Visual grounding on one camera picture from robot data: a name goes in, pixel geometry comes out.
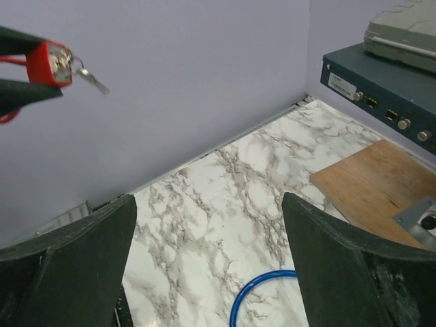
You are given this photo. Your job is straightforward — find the red cable lock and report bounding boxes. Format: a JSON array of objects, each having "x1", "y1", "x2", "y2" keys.
[{"x1": 1, "y1": 41, "x2": 72, "y2": 125}]

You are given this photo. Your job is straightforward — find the metal stand post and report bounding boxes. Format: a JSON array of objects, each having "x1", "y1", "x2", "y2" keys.
[{"x1": 392, "y1": 197, "x2": 435, "y2": 251}]

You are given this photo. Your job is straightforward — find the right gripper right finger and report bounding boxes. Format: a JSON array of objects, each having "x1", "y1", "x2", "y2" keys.
[{"x1": 282, "y1": 193, "x2": 435, "y2": 327}]

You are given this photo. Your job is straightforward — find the dark teal rack device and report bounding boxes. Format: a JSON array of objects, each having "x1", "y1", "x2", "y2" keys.
[{"x1": 320, "y1": 44, "x2": 435, "y2": 155}]

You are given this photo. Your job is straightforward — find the blue cable lock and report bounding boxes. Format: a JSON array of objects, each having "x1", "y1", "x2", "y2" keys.
[{"x1": 229, "y1": 269, "x2": 298, "y2": 327}]

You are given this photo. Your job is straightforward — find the grey plastic case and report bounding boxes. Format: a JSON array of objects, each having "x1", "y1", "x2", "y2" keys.
[{"x1": 363, "y1": 0, "x2": 435, "y2": 73}]

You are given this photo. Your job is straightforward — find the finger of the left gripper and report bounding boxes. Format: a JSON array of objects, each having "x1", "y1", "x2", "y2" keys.
[
  {"x1": 0, "y1": 79, "x2": 63, "y2": 116},
  {"x1": 0, "y1": 26, "x2": 46, "y2": 56}
]

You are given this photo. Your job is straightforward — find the wooden board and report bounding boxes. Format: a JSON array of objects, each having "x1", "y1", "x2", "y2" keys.
[{"x1": 310, "y1": 140, "x2": 435, "y2": 248}]

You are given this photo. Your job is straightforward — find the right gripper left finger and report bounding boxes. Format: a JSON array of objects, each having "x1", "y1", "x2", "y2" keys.
[{"x1": 1, "y1": 194, "x2": 137, "y2": 327}]

